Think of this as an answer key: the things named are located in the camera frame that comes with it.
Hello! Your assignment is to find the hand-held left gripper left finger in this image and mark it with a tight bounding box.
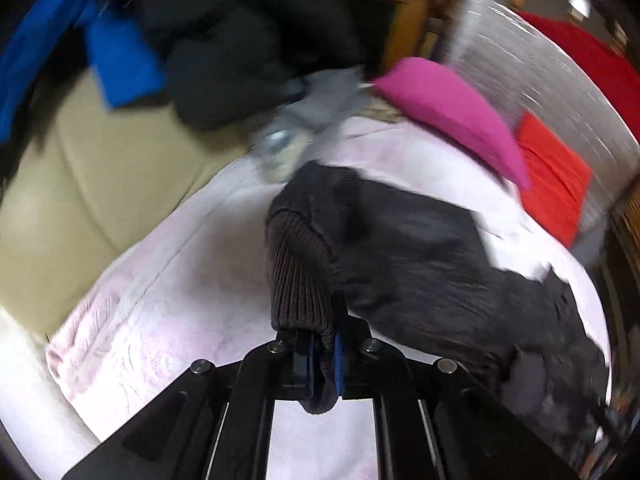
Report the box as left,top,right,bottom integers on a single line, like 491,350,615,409
61,332,322,480

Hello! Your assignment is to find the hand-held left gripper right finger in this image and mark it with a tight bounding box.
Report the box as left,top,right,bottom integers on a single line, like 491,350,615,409
333,332,587,480

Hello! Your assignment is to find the dark plaid jacket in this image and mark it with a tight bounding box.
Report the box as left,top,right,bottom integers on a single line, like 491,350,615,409
265,160,613,456

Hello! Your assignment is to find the pale pink blanket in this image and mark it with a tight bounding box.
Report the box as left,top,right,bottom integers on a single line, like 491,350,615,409
45,110,608,480

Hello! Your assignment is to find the clear plastic bag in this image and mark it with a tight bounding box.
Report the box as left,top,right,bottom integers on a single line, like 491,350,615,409
251,127,307,184

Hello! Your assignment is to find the grey garment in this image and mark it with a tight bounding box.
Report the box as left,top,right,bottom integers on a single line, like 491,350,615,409
260,67,372,161

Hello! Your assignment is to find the magenta pillow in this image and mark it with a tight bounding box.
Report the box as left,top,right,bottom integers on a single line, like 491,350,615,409
374,57,532,192

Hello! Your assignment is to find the red seat cushion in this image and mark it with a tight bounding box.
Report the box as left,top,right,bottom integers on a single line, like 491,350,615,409
514,111,594,248

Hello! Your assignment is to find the beige leather sofa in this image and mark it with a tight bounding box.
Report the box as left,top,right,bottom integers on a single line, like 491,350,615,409
0,67,256,466

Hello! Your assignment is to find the black coat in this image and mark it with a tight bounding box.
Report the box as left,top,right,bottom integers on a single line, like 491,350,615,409
135,0,366,133

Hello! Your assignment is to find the silver foil insulation mat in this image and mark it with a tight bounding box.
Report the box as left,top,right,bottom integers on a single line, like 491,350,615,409
440,0,640,241

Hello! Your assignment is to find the blue cloth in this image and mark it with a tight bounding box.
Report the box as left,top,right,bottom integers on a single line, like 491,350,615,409
0,0,167,147

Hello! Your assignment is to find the wooden cabinet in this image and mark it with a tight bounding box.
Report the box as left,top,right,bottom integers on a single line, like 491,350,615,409
310,0,591,78

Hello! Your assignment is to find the red cloth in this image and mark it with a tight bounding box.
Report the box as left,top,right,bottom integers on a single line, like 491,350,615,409
515,10,640,147

